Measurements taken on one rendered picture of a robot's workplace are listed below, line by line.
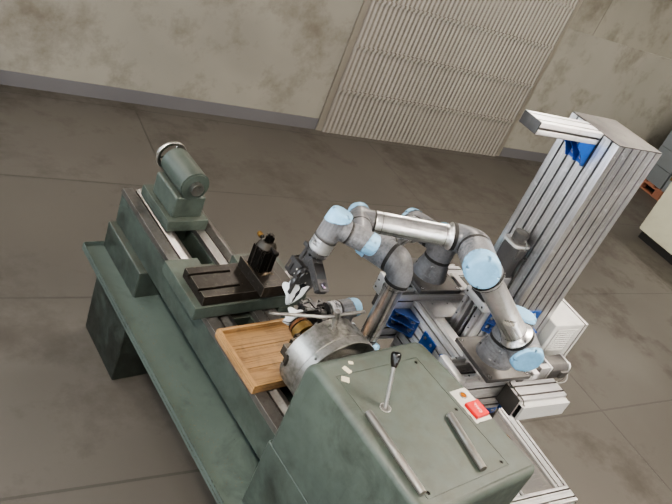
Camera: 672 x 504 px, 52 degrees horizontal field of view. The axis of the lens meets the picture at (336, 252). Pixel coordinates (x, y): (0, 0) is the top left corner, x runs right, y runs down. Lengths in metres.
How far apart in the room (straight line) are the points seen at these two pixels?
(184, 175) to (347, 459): 1.52
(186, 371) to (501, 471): 1.41
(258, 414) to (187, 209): 1.07
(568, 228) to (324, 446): 1.20
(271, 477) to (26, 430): 1.33
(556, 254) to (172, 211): 1.62
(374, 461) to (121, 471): 1.57
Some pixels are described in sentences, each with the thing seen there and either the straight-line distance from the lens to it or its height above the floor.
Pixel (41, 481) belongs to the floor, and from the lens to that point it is 3.22.
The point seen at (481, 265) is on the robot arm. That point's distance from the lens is 2.20.
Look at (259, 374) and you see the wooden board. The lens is 2.55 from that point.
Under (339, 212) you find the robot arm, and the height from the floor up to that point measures 1.64.
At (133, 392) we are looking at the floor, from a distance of 3.58.
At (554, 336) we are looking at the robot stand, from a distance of 3.04.
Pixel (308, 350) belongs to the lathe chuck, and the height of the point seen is 1.17.
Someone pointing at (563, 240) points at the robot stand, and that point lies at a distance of 2.69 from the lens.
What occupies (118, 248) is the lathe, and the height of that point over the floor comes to 0.64.
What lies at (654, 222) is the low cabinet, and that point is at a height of 0.24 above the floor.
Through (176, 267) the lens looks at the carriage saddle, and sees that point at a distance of 2.83.
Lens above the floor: 2.59
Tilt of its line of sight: 30 degrees down
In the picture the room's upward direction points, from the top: 24 degrees clockwise
